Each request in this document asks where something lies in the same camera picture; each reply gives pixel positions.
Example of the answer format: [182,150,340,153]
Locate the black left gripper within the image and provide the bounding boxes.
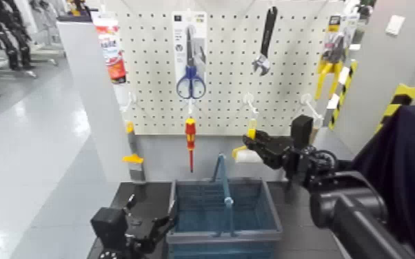
[120,194,176,259]

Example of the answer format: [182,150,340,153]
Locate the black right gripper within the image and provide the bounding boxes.
[243,129,318,182]

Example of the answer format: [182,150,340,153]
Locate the yellow handled white paint roller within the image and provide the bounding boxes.
[231,118,266,165]

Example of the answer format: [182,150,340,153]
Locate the blue plastic crate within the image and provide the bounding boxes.
[165,178,283,259]

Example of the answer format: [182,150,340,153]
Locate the white pegboard hook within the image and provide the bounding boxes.
[120,91,138,114]
[243,92,259,116]
[300,93,325,122]
[186,97,197,118]

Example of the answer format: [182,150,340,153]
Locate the yellow grey scraper tool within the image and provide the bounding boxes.
[121,121,147,183]

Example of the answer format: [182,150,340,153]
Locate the red yellow screwdriver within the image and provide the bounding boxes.
[184,117,197,174]

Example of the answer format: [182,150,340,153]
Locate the cream pegboard panel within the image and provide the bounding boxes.
[114,0,346,138]

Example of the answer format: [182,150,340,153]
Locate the white partition panel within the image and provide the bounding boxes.
[56,19,136,183]

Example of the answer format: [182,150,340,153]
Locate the blue scissors on card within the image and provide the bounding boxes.
[171,11,208,101]

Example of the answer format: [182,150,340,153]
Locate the dark navy table cloth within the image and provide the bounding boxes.
[350,105,415,259]

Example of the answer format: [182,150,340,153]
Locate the red white tube pack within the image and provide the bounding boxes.
[92,12,128,85]

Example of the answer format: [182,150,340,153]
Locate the yellow black background machine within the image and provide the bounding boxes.
[65,0,92,18]

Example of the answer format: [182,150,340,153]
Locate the black humanoid robot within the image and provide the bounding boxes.
[0,0,35,72]

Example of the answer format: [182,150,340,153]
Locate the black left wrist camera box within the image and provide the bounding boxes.
[90,207,129,251]

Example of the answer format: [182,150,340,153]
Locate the blue crate carry handle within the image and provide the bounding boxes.
[210,152,237,238]

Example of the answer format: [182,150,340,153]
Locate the yellow handled pliers in pack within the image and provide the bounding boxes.
[314,13,361,102]

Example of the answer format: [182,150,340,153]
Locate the black handled adjustable wrench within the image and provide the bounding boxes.
[251,6,279,76]

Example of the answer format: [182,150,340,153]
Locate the white wall switch plate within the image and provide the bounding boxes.
[385,14,407,37]

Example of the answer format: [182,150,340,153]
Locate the grey metal stand frame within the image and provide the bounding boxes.
[0,34,67,99]

